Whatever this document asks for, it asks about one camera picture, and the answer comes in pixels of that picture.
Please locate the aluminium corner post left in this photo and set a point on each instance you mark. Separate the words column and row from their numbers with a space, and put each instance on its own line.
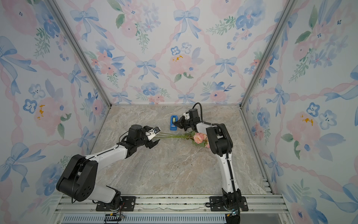
column 63, row 24

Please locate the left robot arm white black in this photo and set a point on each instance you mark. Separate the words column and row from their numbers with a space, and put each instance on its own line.
column 78, row 180

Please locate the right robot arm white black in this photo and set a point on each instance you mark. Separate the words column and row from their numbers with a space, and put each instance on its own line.
column 221, row 145

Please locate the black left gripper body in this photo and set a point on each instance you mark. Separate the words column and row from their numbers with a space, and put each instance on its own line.
column 144, row 140

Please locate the artificial pink cream flower bouquet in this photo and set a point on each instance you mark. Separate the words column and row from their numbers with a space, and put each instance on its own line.
column 198, row 139

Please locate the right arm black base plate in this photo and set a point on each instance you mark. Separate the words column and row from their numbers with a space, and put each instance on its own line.
column 221, row 203

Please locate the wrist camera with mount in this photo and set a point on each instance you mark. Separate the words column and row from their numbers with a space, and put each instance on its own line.
column 186, row 115
column 152, row 132

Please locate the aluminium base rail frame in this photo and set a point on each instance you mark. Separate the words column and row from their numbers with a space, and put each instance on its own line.
column 265, row 208

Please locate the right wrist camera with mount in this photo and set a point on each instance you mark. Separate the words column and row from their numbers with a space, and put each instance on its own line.
column 186, row 115

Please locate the aluminium corner post right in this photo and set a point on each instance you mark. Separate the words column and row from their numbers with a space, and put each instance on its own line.
column 283, row 19

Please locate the blue tape dispenser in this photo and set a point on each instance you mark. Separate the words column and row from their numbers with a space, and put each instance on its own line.
column 174, row 118

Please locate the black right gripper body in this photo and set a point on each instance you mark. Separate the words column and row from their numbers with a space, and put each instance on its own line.
column 188, row 123

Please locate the aluminium corner post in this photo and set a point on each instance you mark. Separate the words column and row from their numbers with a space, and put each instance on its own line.
column 283, row 19
column 63, row 24

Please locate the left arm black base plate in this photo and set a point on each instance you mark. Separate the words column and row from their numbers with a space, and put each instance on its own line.
column 122, row 203

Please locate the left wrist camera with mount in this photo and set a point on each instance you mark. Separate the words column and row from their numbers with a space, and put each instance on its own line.
column 152, row 132

